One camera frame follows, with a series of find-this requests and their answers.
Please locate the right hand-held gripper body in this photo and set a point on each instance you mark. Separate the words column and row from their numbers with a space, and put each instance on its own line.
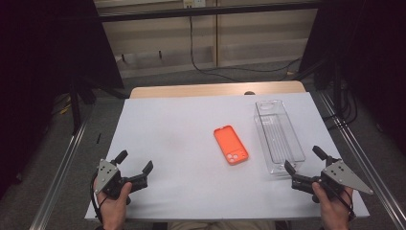
column 341, row 177

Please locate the orange phone case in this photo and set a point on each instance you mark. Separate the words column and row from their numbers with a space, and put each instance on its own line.
column 230, row 143

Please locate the aluminium floor rail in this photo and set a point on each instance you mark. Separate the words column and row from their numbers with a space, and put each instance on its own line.
column 63, row 166
column 360, row 153

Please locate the white wall power outlet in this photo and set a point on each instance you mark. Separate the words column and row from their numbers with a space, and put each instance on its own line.
column 194, row 3

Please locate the white table cover sheet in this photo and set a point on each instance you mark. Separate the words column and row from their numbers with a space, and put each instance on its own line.
column 178, row 166

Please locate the black curtain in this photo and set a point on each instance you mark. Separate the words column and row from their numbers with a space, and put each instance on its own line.
column 38, row 64
column 367, row 48

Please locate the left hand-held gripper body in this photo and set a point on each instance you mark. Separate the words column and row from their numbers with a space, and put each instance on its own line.
column 108, row 179

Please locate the person's left hand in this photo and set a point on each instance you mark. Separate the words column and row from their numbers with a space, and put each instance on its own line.
column 113, row 209

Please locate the clear plastic box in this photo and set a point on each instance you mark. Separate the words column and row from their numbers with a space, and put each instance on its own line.
column 281, row 137

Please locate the black metal stand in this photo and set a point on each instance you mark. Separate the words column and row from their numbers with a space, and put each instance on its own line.
column 75, row 105

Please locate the person's right hand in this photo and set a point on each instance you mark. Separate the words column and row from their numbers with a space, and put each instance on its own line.
column 333, row 209

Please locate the black metal crossbar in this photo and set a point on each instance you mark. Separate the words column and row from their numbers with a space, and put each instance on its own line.
column 207, row 11

